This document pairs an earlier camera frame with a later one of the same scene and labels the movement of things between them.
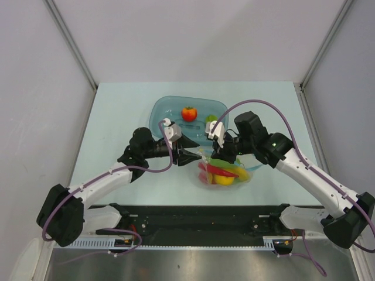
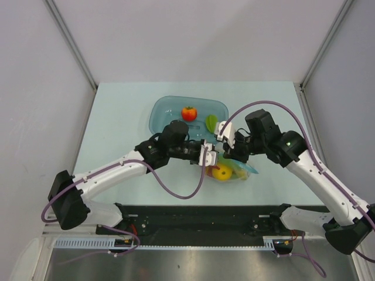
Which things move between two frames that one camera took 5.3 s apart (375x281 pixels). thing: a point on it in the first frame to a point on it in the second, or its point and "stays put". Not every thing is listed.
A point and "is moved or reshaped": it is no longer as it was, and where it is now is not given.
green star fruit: [211, 117] stays put
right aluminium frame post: [310, 70] stays put
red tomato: [189, 113] stays put
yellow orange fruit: [224, 181] to [224, 174]
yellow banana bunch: [244, 175] stays put
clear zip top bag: [217, 174] is moved or reshaped
